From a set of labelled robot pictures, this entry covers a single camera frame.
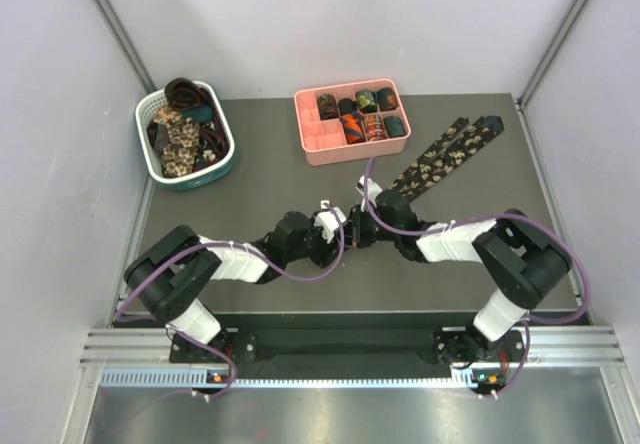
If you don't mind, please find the teal white laundry basket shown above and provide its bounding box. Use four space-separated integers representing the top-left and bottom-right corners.
135 78 236 191

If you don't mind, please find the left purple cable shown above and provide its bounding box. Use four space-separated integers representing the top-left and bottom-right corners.
113 203 347 404

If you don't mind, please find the purple cable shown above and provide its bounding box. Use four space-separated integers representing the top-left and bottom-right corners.
113 203 347 404
362 156 591 399

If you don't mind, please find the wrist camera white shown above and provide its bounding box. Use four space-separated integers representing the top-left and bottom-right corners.
313 200 347 243
356 176 382 204

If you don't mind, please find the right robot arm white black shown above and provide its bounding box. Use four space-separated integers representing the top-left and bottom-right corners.
348 182 572 362

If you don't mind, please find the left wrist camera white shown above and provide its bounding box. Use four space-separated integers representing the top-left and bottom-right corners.
313 200 347 243

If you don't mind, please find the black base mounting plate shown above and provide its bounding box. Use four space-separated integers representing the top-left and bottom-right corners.
168 308 591 380

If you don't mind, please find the black gold floral tie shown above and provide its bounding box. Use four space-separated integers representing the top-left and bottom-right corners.
389 115 504 201

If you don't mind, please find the rolled red multicolour tie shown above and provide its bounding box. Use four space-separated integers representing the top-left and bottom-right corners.
362 114 388 142

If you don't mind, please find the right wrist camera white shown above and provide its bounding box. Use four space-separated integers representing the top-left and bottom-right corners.
356 176 382 204

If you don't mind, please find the aluminium frame rail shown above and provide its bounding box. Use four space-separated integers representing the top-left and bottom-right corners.
80 326 625 390

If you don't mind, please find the rolled green yellow tie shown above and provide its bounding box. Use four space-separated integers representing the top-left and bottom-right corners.
355 89 378 114

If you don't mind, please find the brown patterned tie in basket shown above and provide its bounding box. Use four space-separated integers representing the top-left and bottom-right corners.
164 78 213 111

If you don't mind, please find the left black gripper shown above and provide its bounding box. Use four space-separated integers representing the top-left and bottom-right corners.
285 211 343 267

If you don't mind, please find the rolled orange navy striped tie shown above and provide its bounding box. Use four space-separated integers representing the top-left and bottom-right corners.
340 112 366 145

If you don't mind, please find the dark grey table mat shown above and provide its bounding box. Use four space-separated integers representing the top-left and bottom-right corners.
135 94 556 313

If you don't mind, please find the rolled maroon patterned tie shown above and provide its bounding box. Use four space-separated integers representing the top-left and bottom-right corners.
317 93 340 120

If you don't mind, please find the rolled dark green tie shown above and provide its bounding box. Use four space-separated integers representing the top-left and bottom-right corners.
376 87 398 112

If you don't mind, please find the pink divided organizer box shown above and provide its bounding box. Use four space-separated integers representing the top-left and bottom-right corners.
294 78 412 166

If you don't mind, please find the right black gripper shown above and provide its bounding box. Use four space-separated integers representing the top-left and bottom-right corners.
339 204 400 249

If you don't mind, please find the rolled black tie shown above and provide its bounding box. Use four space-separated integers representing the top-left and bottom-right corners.
338 98 358 116

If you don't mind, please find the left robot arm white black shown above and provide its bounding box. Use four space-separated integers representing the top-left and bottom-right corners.
115 203 347 361

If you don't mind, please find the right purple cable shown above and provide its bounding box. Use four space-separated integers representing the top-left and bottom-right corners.
362 156 591 399

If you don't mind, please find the rolled dark teal tie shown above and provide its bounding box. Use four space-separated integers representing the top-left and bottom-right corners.
383 116 406 139

